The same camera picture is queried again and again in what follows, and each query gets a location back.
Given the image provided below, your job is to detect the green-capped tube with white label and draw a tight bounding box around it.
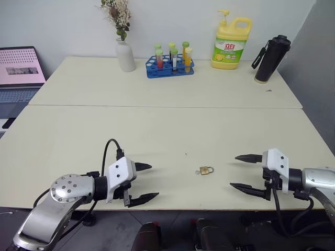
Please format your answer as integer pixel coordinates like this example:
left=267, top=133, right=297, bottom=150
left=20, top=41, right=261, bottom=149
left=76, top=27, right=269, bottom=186
left=170, top=48, right=179, bottom=74

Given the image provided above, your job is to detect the dark rounded shape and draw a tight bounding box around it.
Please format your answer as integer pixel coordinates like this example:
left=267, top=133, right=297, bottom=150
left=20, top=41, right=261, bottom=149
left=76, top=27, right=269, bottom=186
left=130, top=221, right=163, bottom=251
left=190, top=218, right=237, bottom=251

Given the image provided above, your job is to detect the white ceramic vase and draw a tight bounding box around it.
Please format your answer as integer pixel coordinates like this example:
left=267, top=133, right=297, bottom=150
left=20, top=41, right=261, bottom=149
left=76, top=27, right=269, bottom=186
left=115, top=38, right=137, bottom=73

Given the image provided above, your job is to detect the green-capped tube with red liquid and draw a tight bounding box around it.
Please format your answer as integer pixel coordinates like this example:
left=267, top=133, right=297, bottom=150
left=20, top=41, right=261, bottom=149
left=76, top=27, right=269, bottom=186
left=154, top=43, right=164, bottom=70

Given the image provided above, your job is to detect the dried flower bouquet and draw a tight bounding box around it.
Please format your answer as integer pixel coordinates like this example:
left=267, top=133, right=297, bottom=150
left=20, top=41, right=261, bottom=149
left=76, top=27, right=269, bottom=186
left=100, top=0, right=132, bottom=42

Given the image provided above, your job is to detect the black tumbler with strap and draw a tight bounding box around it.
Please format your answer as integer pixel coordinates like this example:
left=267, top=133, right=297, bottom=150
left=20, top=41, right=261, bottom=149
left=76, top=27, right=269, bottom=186
left=251, top=34, right=292, bottom=85

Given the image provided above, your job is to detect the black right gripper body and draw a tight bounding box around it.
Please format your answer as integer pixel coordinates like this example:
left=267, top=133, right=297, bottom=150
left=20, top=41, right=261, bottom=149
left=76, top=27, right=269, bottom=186
left=262, top=168, right=281, bottom=201

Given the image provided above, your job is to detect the green-capped tube with dark liquid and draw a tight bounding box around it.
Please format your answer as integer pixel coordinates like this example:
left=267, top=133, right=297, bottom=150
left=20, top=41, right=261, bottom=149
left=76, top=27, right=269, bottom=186
left=167, top=42, right=177, bottom=61

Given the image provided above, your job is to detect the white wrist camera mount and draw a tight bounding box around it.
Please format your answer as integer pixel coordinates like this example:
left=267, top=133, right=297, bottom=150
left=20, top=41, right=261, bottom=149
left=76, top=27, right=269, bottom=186
left=261, top=148, right=290, bottom=195
left=105, top=156, right=137, bottom=203

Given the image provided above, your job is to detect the cream-capped tube with orange liquid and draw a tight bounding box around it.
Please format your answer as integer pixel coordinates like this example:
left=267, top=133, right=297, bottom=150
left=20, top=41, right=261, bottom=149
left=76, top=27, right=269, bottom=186
left=184, top=47, right=194, bottom=74

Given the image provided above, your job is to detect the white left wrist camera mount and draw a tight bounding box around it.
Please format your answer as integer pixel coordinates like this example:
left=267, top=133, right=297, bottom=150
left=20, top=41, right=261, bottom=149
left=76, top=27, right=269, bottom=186
left=105, top=156, right=137, bottom=203

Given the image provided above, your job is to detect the open laptop with pink screen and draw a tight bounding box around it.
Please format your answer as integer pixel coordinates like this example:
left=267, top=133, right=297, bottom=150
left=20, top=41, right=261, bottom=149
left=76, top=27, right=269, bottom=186
left=0, top=46, right=47, bottom=121

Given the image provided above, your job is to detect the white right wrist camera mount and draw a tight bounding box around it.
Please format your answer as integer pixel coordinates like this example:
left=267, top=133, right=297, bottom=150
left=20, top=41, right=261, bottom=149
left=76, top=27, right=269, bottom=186
left=261, top=148, right=290, bottom=195

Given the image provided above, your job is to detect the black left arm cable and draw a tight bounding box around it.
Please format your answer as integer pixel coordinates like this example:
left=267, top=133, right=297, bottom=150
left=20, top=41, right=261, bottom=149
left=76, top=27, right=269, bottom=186
left=101, top=138, right=125, bottom=179

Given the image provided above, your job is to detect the green-capped tube with yellow liquid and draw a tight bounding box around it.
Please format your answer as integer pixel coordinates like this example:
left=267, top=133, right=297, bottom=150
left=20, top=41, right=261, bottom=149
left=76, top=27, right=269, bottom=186
left=182, top=41, right=191, bottom=60

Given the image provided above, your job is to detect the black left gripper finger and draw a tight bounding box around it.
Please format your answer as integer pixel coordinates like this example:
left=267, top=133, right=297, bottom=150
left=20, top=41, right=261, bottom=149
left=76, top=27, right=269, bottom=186
left=135, top=162, right=153, bottom=173
left=128, top=192, right=160, bottom=209

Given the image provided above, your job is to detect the thin black cable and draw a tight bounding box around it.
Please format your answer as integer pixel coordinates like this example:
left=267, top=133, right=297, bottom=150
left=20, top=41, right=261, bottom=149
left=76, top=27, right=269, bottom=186
left=33, top=188, right=98, bottom=237

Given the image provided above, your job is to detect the blue test tube rack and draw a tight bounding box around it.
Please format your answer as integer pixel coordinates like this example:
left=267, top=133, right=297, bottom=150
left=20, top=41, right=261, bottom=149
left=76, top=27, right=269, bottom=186
left=145, top=53, right=196, bottom=79

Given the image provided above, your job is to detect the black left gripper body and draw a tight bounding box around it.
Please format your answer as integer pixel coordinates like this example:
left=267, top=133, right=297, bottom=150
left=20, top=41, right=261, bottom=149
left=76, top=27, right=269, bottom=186
left=113, top=162, right=138, bottom=208

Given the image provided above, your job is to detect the yellow detergent pump bottle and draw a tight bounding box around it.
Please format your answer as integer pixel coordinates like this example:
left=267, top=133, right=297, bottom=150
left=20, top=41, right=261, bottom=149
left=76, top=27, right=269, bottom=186
left=210, top=9, right=253, bottom=70

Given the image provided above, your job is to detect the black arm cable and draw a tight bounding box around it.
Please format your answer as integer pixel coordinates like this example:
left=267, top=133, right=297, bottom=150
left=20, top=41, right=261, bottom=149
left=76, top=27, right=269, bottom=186
left=270, top=187, right=315, bottom=238
left=101, top=138, right=125, bottom=179

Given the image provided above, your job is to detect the black phone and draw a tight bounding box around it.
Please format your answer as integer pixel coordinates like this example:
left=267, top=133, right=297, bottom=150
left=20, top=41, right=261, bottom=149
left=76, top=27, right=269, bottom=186
left=2, top=117, right=17, bottom=130

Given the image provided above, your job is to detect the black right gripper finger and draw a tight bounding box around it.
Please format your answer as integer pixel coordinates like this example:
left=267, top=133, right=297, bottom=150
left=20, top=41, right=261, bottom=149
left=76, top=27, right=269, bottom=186
left=234, top=154, right=263, bottom=164
left=229, top=182, right=267, bottom=200

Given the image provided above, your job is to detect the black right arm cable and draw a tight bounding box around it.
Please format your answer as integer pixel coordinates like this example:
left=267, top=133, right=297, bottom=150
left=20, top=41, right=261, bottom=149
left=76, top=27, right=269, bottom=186
left=270, top=187, right=315, bottom=238

